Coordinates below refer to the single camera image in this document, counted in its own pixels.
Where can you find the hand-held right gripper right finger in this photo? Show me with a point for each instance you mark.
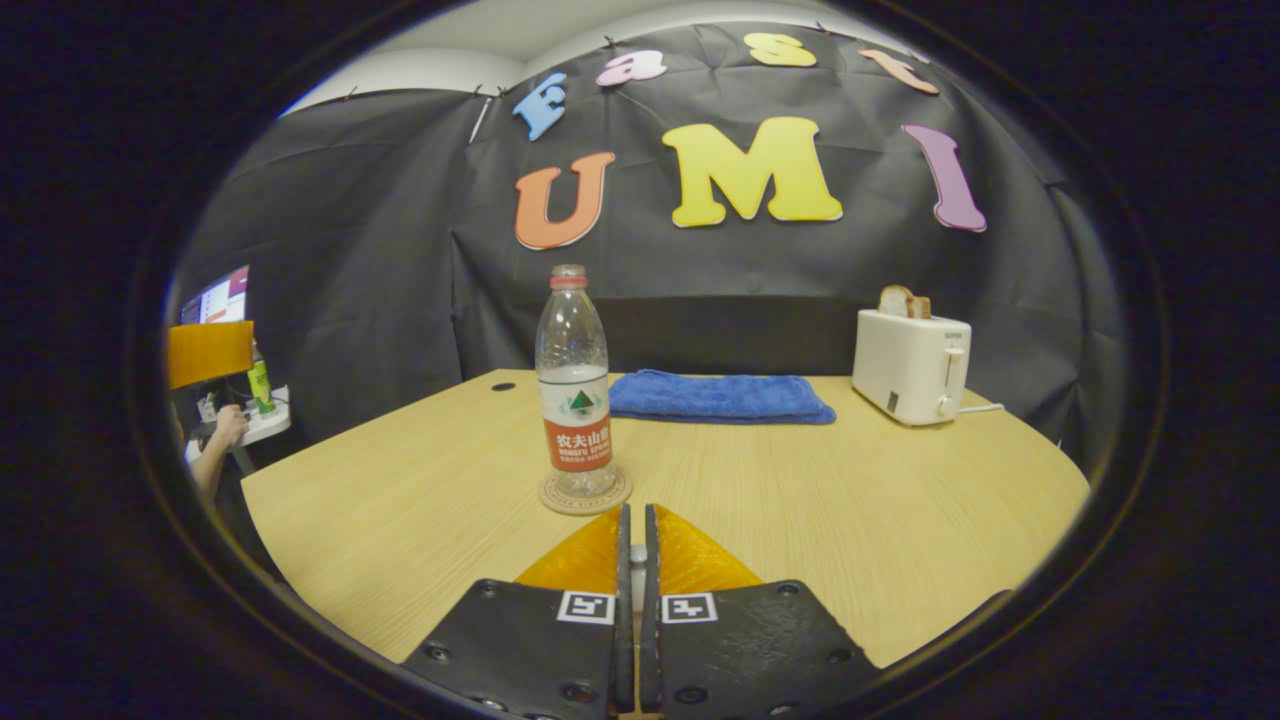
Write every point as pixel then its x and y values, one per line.
pixel 650 650

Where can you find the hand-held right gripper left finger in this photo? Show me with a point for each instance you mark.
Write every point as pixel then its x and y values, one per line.
pixel 624 650

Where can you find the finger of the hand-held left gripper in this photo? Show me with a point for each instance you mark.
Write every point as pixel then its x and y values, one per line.
pixel 210 355

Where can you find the round wooden coaster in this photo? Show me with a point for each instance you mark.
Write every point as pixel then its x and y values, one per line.
pixel 560 504

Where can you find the clear plastic water bottle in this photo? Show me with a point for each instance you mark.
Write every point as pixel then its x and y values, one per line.
pixel 575 400

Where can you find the green drink bottle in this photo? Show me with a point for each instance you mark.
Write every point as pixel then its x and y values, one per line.
pixel 261 385

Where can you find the computer monitor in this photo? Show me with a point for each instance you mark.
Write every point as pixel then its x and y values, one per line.
pixel 222 298

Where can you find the small white side table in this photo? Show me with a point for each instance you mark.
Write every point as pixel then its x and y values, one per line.
pixel 270 425

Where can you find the black backdrop cloth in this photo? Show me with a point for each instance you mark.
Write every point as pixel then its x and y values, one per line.
pixel 380 250

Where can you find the blue folded towel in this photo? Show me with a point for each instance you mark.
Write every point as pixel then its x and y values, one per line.
pixel 720 396

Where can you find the white toaster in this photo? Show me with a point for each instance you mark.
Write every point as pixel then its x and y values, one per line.
pixel 905 365

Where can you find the bread slice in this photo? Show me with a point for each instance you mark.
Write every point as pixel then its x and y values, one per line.
pixel 895 302
pixel 922 308

